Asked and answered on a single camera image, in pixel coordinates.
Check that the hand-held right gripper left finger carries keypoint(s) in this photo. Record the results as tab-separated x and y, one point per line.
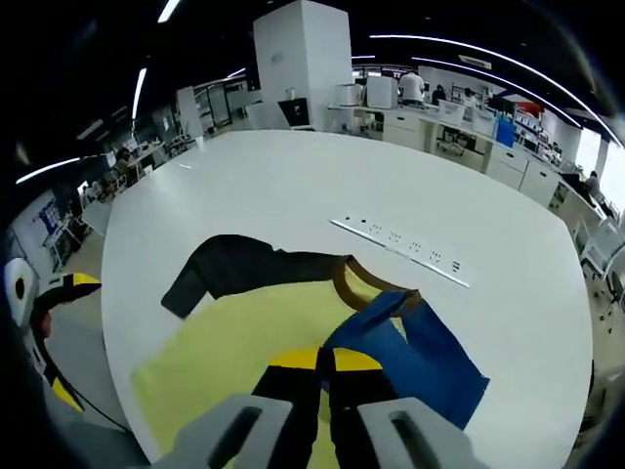
288	386

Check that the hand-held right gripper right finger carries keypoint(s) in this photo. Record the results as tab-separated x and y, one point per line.
356	386

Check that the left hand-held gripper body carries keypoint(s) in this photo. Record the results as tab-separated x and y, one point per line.
22	288

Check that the yellow black blue garment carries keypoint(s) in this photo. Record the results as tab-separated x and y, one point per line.
234	332

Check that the person's left hand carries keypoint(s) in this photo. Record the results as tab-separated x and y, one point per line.
44	325

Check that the white power strip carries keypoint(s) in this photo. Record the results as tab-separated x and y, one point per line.
400	244

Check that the white cabinet row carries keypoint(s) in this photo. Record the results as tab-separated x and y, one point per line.
508	161

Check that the black standing board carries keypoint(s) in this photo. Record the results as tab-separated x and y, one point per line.
295	113

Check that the white tall appliance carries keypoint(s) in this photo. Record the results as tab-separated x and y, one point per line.
382	93

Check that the blue bin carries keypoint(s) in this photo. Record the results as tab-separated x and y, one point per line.
505	132

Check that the white pillar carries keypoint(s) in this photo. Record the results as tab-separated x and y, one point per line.
303	63

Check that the curved ceiling light strip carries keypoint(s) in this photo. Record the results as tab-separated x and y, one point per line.
508	80
512	61

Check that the ceiling air vent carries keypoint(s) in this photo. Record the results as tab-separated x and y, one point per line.
474	61

